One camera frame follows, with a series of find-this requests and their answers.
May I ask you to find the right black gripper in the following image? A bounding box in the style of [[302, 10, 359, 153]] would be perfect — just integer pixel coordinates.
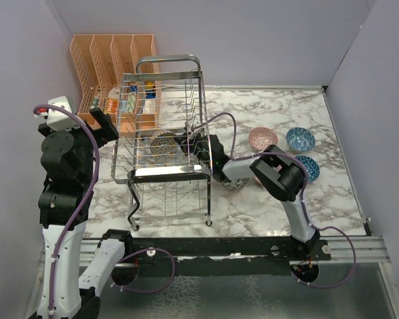
[[174, 132, 213, 169]]

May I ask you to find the brown floral patterned bowl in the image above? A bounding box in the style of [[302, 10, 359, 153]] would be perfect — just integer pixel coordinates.
[[150, 130, 179, 156]]

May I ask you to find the black leaf patterned bowl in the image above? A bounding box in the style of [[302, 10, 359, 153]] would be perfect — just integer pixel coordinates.
[[220, 178, 249, 190]]

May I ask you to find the red geometric patterned bowl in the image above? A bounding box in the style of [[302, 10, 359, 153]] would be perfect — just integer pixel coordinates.
[[253, 177, 263, 186]]

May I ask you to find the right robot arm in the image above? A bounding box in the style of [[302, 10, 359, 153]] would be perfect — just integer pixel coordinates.
[[174, 134, 320, 260]]

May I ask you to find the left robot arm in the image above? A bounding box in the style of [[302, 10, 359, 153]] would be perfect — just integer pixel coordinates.
[[32, 104, 134, 318]]

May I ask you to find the green glue stick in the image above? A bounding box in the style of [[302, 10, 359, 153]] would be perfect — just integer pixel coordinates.
[[90, 96, 100, 109]]

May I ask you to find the green white box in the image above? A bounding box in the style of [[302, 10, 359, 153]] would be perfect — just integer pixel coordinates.
[[126, 92, 137, 113]]

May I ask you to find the white blue card box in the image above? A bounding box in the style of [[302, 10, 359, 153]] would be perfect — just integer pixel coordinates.
[[143, 98, 157, 114]]

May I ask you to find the peach plastic file organizer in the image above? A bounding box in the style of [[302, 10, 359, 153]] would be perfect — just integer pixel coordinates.
[[70, 34, 161, 136]]

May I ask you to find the pink floral patterned bowl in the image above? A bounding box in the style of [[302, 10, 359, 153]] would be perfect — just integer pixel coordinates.
[[249, 127, 278, 151]]

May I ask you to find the light blue patterned bowl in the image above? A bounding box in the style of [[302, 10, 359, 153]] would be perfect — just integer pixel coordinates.
[[285, 127, 316, 153]]

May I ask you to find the dark blue patterned bowl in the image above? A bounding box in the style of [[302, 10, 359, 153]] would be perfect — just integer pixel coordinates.
[[296, 155, 321, 183]]

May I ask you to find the steel wire dish rack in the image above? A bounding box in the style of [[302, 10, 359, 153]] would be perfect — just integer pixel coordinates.
[[111, 54, 213, 230]]

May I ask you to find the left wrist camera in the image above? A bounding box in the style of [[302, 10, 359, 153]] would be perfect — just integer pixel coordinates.
[[34, 96, 80, 131]]

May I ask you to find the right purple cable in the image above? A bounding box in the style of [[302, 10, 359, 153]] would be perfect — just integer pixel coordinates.
[[191, 112, 358, 289]]

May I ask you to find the purple cable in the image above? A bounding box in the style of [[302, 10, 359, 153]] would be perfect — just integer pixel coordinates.
[[32, 104, 176, 313], [191, 112, 358, 289]]

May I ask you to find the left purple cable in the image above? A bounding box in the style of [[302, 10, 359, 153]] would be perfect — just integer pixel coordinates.
[[32, 104, 176, 313]]

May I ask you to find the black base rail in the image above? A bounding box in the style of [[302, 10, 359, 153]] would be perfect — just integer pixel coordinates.
[[116, 237, 331, 277]]

